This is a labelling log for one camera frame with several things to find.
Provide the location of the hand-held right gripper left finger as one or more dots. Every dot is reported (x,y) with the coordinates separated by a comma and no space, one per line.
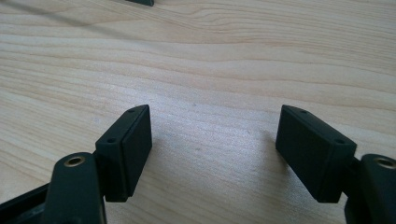
(124,155)

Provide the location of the small black object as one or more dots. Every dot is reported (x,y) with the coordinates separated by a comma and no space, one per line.
(141,2)

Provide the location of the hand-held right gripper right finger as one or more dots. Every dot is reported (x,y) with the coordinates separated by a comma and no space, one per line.
(314,155)

